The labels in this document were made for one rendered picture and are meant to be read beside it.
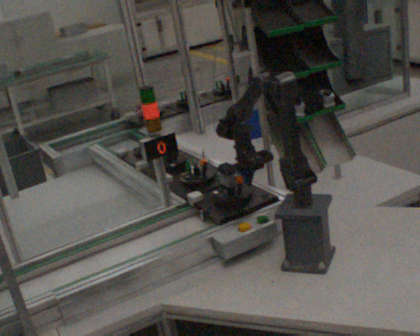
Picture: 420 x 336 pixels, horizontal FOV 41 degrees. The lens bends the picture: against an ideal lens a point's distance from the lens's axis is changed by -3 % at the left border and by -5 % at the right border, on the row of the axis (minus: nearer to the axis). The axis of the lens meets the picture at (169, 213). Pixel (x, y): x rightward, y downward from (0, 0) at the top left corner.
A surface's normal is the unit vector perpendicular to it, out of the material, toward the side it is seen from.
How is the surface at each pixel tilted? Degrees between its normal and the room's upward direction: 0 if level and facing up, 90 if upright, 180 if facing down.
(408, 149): 90
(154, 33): 90
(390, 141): 90
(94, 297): 90
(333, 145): 45
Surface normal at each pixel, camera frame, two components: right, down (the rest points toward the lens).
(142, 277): 0.43, 0.31
